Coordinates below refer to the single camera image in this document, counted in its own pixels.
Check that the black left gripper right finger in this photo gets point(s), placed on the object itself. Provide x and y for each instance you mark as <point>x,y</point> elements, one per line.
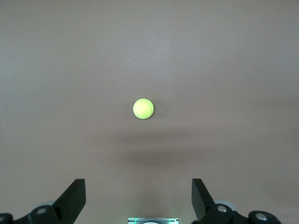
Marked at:
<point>201,200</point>

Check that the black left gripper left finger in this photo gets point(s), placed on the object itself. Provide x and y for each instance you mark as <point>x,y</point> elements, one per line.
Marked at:
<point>70,200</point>

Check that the yellow-green tennis ball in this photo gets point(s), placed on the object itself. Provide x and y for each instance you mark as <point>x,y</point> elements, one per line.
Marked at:
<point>143,108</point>

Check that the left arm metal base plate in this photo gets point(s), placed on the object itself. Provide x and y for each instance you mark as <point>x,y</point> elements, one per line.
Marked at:
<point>135,220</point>

